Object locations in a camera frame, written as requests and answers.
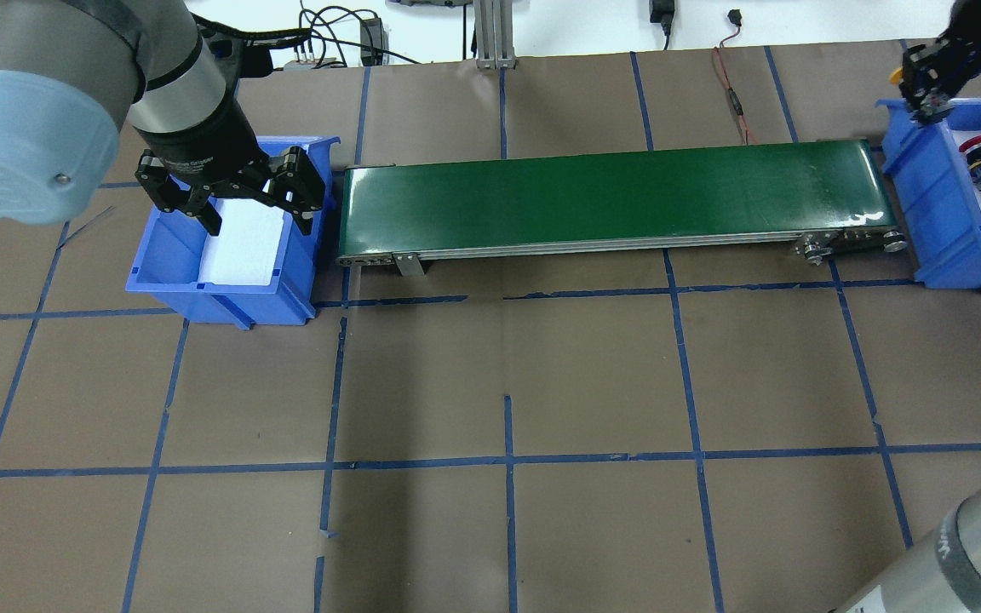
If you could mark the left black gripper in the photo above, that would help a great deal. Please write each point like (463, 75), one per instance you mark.
(203, 140)

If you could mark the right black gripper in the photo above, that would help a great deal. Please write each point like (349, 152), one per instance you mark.
(960, 53)

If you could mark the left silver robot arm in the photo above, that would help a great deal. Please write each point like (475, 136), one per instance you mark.
(73, 73)

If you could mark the white foam pad source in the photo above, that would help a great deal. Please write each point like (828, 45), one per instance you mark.
(245, 251)

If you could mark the source blue plastic bin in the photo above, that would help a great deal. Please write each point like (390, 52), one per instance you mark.
(166, 264)

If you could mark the destination blue plastic bin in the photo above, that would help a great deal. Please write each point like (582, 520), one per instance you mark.
(941, 213)

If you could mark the black power adapter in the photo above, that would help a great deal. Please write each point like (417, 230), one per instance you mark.
(373, 46)

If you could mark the green conveyor belt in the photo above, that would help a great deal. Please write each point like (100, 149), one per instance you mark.
(825, 199)

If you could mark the aluminium frame post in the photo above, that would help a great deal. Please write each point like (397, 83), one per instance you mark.
(493, 25)

